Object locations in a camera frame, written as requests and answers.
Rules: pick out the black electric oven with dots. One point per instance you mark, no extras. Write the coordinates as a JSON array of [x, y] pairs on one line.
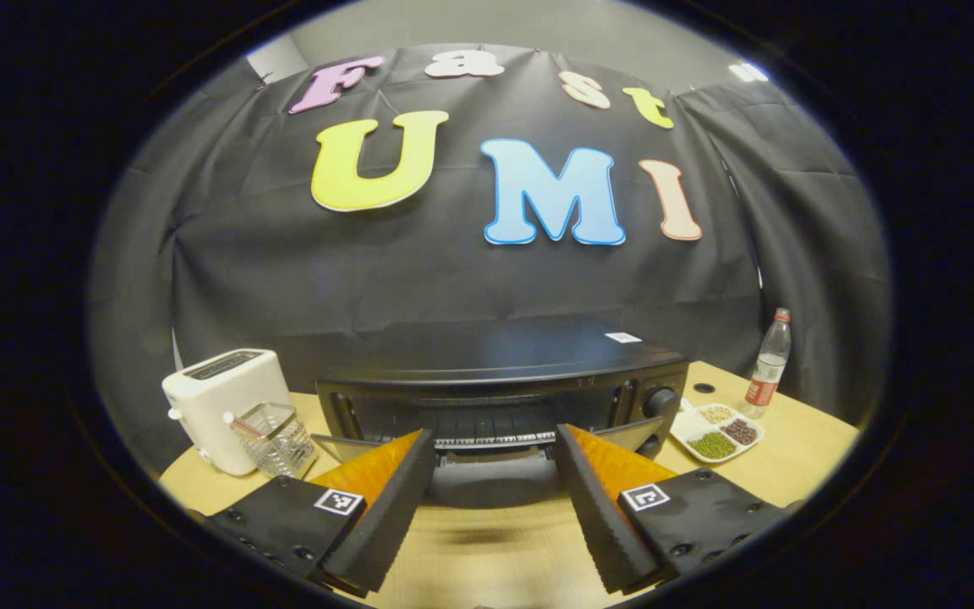
[[495, 355]]

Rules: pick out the clear glass cup with straw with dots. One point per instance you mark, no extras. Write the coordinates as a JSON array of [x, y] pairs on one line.
[[280, 440]]

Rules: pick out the white toaster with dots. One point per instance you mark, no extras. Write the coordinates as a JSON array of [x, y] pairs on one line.
[[216, 397]]

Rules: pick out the large black oven knob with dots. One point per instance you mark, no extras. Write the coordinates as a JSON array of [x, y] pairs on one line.
[[660, 402]]

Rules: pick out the clear bottle with red label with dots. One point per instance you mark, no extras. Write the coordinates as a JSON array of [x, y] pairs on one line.
[[764, 372]]

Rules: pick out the white divided dish of beans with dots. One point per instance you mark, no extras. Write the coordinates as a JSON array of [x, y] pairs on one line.
[[711, 444]]

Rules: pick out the small black oven knob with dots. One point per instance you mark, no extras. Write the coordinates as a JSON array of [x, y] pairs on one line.
[[649, 445]]

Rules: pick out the black backdrop cloth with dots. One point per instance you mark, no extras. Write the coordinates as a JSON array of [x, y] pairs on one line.
[[453, 279]]

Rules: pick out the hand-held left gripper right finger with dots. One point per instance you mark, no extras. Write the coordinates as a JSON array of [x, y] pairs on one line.
[[597, 516]]

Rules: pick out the small ceiling light panel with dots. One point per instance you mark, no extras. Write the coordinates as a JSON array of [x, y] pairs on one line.
[[747, 72]]

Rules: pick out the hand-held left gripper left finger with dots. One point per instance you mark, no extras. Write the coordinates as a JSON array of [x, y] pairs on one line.
[[385, 524]]

